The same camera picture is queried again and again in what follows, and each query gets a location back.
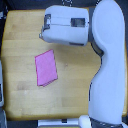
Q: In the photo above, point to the white box at bottom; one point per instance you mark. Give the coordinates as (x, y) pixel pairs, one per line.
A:
(72, 122)

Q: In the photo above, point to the pink cloth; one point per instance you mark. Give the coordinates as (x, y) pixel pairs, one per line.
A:
(45, 68)

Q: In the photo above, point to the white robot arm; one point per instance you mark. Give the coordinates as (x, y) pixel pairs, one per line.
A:
(104, 28)

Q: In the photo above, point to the grey object left edge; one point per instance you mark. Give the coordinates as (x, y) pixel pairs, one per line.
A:
(1, 86)

